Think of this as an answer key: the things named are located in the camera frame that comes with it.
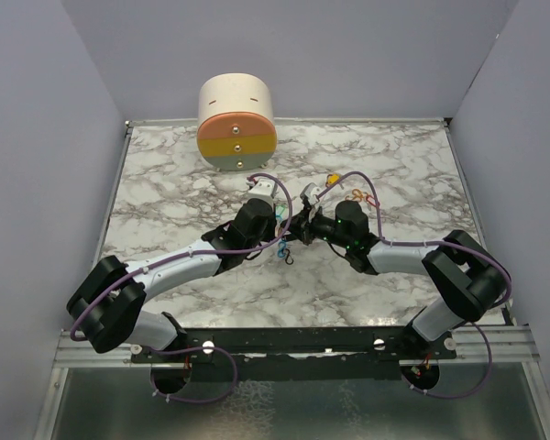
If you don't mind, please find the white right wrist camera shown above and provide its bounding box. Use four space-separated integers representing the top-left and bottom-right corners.
300 182 322 210

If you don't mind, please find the round three-drawer mini cabinet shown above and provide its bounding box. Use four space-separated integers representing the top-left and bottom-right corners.
196 72 278 171

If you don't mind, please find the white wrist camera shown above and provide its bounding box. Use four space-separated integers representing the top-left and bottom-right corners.
247 179 277 204
300 182 322 210

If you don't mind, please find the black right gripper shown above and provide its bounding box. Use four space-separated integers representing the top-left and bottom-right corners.
280 205 352 250

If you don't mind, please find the light blue S carabiner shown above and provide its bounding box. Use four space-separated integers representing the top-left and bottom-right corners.
277 240 287 259

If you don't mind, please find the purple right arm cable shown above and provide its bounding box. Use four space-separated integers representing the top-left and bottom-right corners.
315 171 514 399

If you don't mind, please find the yellow key tag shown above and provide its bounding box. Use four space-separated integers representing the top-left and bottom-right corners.
325 173 342 188

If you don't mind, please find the green key tag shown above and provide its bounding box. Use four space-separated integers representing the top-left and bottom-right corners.
276 205 287 220

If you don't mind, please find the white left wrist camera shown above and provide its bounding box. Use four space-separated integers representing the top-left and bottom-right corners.
247 179 277 204

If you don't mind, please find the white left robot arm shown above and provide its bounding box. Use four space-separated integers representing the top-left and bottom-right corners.
66 196 276 362

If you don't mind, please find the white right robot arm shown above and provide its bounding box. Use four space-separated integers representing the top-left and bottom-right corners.
287 201 511 358

